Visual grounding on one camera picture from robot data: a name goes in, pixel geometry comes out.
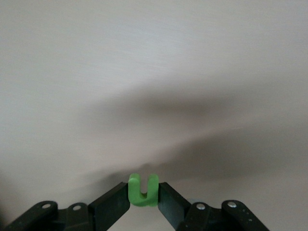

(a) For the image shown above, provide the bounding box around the green foam letter u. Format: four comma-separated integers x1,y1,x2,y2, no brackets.
127,173,160,207

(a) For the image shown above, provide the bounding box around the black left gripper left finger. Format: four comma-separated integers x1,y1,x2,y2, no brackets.
4,182,131,231

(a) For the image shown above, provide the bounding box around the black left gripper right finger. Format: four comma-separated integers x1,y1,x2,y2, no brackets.
158,182,268,231

